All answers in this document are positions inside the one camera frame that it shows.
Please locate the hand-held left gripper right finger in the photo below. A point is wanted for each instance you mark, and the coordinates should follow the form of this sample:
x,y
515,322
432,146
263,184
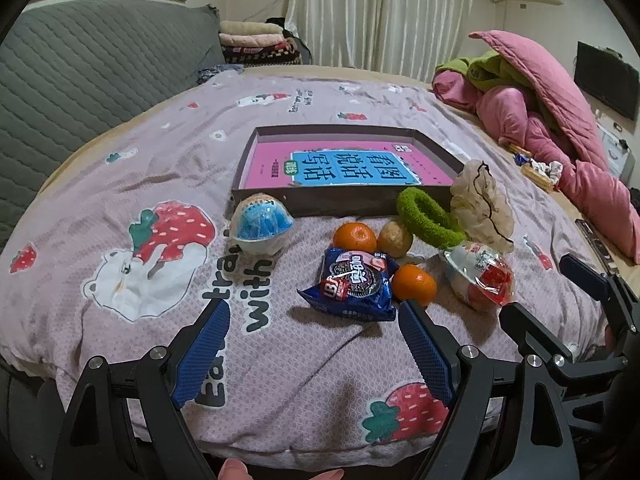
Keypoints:
x,y
425,355

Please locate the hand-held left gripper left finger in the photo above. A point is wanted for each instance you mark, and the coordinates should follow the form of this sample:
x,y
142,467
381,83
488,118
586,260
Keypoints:
x,y
200,355

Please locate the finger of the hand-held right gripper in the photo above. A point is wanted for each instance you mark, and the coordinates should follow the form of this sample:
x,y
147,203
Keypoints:
x,y
525,327
582,277

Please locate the red jelly cup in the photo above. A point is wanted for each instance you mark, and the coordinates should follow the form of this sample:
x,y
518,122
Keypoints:
x,y
480,280

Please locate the orange tangerine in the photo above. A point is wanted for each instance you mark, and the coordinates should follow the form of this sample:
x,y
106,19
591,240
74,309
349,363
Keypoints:
x,y
354,237
412,284

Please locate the blue snack packet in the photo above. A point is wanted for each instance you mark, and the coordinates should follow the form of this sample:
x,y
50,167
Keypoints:
x,y
350,280

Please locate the brown walnut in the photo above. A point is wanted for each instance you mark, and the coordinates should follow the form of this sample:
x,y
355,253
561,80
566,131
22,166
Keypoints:
x,y
394,240

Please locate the beige sheer hair scrunchie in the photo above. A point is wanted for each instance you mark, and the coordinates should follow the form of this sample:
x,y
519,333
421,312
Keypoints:
x,y
480,205

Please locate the blue jelly cup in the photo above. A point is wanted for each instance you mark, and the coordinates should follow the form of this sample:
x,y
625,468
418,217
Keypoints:
x,y
262,222

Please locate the green fuzzy hair scrunchie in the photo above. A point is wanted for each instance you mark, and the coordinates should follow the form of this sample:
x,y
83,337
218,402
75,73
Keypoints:
x,y
407,205

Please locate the person's left hand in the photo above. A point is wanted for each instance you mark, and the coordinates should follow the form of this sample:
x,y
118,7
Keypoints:
x,y
235,470

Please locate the yellow snack packet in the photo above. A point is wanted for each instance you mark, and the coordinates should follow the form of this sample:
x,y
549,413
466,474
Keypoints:
x,y
537,182

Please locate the white floral scrunchie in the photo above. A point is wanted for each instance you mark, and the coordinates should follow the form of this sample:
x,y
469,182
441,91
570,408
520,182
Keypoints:
x,y
547,170

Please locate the white storage box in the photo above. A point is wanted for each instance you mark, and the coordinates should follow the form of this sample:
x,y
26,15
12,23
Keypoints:
x,y
615,152

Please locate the blue candy wrapper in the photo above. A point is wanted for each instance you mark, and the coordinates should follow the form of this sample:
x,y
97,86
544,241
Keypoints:
x,y
523,158

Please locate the black television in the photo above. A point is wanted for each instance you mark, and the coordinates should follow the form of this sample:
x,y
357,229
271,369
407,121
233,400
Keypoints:
x,y
605,80

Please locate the pink strawberry printed blanket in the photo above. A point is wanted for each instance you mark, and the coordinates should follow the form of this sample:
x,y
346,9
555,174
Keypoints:
x,y
150,160

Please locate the pink book with blue label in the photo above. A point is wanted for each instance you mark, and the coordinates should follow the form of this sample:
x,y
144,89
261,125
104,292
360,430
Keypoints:
x,y
270,165

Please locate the green blanket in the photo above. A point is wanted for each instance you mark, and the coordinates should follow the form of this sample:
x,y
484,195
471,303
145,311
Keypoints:
x,y
480,70

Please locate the blue knitted cloth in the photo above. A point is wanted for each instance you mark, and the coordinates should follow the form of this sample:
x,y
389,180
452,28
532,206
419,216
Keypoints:
x,y
215,72

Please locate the dark patterned folded blanket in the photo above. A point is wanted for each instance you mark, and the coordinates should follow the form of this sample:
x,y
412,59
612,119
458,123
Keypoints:
x,y
260,55

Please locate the grey quilted headboard cover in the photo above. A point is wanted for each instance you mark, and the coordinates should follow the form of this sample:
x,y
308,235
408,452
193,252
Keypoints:
x,y
75,70

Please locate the pink folded blanket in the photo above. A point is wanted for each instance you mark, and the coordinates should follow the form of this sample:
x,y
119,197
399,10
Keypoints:
x,y
250,40

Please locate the black fabric item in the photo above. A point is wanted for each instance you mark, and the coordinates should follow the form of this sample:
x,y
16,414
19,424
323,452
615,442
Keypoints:
x,y
300,45

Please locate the beige folded blanket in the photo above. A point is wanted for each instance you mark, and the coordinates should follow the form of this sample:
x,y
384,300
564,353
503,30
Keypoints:
x,y
247,26

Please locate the white curtain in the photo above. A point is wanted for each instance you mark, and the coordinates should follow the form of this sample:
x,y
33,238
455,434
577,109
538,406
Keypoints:
x,y
380,10

